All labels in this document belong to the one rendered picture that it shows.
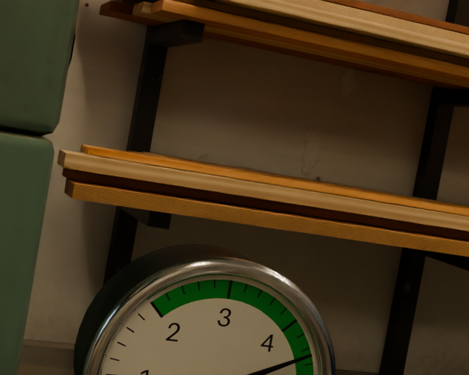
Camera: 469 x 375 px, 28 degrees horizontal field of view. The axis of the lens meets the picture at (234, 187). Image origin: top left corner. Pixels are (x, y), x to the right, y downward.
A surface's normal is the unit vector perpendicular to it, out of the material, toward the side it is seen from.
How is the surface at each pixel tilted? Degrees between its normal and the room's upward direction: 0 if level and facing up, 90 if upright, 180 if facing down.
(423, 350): 90
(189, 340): 90
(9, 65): 90
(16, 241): 90
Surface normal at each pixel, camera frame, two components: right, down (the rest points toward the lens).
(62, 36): 0.61, 0.15
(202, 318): 0.26, 0.10
